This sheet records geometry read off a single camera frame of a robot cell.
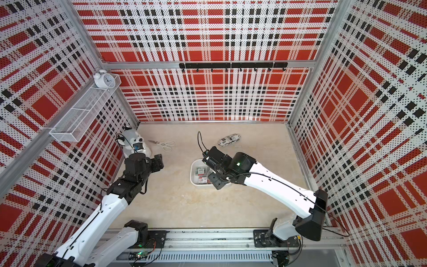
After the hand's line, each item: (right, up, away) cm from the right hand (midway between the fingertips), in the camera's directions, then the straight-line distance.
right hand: (223, 175), depth 70 cm
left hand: (-32, +7, +10) cm, 34 cm away
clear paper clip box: (-13, -3, +23) cm, 26 cm away
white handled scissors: (-37, +11, +37) cm, 54 cm away
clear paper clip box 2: (-11, -7, +20) cm, 24 cm away
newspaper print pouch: (+4, +15, +37) cm, 40 cm away
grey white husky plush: (-42, +14, +8) cm, 45 cm away
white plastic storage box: (-16, +1, +23) cm, 28 cm away
